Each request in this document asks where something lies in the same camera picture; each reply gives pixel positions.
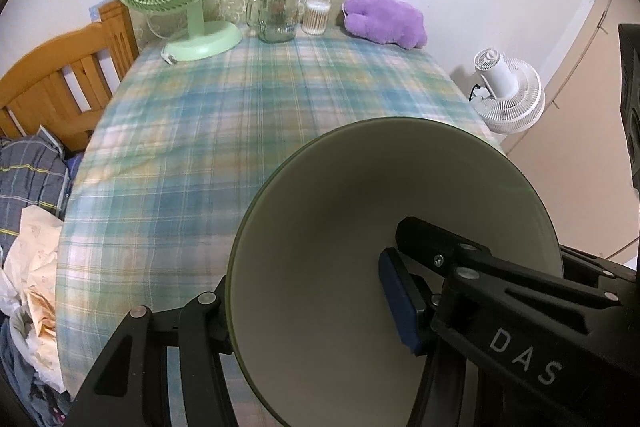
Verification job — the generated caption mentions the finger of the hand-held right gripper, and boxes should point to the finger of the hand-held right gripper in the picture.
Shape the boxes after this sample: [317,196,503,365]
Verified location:
[395,217,640,427]
[557,244,640,305]

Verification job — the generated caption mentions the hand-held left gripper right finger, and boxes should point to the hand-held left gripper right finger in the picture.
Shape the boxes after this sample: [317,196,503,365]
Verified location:
[378,248,481,427]

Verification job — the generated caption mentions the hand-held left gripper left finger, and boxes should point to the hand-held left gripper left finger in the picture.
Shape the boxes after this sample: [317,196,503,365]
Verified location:
[65,277,238,427]

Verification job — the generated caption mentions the grey floral ceramic bowl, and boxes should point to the grey floral ceramic bowl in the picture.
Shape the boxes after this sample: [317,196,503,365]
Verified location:
[226,117,562,427]

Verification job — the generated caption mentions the beige door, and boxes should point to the beige door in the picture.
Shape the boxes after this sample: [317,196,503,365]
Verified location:
[500,0,640,268]

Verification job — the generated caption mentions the white desk fan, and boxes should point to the white desk fan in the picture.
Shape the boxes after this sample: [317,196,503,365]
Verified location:
[470,48,546,136]

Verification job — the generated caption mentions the peach printed cloth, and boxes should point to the peach printed cloth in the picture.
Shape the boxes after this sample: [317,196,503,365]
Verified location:
[4,207,66,388]

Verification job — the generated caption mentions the blue clothes pile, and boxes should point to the blue clothes pile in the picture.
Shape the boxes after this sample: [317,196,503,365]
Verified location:
[0,317,73,427]

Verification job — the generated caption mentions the white cloth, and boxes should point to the white cloth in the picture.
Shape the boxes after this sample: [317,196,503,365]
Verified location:
[0,264,56,358]

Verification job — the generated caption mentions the grey plaid pillow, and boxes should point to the grey plaid pillow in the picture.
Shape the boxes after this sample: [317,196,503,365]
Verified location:
[0,127,71,258]

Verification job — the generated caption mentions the purple plush toy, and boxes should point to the purple plush toy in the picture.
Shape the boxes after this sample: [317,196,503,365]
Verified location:
[342,0,428,50]

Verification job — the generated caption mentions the wooden chair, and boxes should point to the wooden chair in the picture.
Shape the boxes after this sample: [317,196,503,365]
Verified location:
[0,0,141,152]

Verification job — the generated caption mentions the clear cotton swab container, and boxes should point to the clear cotton swab container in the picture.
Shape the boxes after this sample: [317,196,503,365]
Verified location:
[301,0,331,35]

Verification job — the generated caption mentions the glass mug jar with lid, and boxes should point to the glass mug jar with lid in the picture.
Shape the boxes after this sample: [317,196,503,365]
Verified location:
[245,0,307,44]

